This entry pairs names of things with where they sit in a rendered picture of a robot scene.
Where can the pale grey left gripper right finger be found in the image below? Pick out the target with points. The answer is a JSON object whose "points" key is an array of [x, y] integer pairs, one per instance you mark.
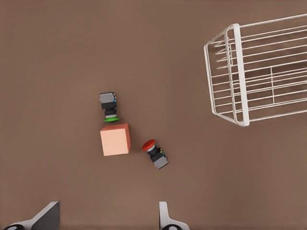
{"points": [[165, 216]]}

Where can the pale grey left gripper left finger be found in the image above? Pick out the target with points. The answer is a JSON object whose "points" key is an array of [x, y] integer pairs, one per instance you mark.
{"points": [[45, 216]]}

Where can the salmon pink cube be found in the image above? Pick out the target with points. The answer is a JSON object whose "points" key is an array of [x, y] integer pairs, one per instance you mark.
{"points": [[115, 140]]}

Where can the red button switch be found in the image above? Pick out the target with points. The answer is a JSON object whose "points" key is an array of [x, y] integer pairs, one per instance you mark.
{"points": [[156, 153]]}

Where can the green button switch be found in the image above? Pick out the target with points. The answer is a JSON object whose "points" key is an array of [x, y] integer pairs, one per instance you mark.
{"points": [[109, 105]]}

